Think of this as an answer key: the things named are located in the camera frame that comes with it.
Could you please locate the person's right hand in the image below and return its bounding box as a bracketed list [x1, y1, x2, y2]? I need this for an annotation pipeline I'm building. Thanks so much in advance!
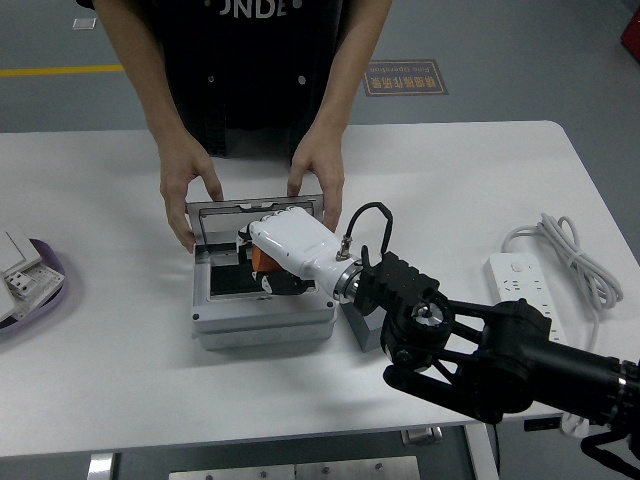
[158, 130, 225, 254]

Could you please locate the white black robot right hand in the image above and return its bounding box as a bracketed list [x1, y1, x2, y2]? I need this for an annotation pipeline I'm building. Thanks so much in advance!
[234, 206, 363, 301]

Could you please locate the person's left hand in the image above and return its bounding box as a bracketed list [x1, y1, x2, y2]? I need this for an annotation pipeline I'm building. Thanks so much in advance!
[286, 123, 347, 234]

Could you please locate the orange cylinder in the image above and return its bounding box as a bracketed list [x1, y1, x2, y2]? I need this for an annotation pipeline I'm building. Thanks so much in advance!
[249, 243, 282, 276]

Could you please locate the grey electrical box with lid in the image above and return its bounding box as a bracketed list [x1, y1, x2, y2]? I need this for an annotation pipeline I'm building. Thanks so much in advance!
[185, 195, 338, 352]

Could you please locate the grey cube with round hole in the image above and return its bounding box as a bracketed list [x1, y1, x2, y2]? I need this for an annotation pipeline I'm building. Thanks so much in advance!
[341, 301, 390, 354]

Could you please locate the person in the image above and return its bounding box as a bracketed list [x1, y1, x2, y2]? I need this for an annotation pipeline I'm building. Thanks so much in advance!
[74, 0, 394, 167]

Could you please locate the purple tray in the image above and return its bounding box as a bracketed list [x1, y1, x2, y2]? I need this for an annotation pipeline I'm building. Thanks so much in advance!
[0, 237, 69, 339]

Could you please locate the white socket module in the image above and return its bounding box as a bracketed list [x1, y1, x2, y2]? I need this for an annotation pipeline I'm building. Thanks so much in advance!
[3, 269, 39, 302]

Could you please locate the white power strip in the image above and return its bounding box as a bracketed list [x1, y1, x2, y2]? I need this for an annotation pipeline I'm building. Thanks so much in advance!
[482, 252, 570, 347]

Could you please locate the white table leg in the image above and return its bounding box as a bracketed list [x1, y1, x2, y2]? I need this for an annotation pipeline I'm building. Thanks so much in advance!
[463, 422, 502, 480]
[86, 450, 122, 480]

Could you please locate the red object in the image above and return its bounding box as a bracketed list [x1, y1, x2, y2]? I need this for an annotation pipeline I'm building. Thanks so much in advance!
[619, 8, 640, 52]

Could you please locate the white switch panel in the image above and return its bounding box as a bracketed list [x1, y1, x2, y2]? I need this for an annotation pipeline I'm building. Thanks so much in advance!
[0, 225, 44, 275]

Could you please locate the grey metal base plate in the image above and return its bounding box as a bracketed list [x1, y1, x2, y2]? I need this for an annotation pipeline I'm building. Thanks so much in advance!
[167, 455, 422, 480]

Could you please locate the metal table bracket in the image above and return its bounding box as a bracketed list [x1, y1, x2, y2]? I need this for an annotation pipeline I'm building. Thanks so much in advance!
[401, 425, 444, 446]

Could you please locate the white power cord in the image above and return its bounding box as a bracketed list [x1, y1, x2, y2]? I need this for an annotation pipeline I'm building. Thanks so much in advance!
[501, 212, 624, 440]

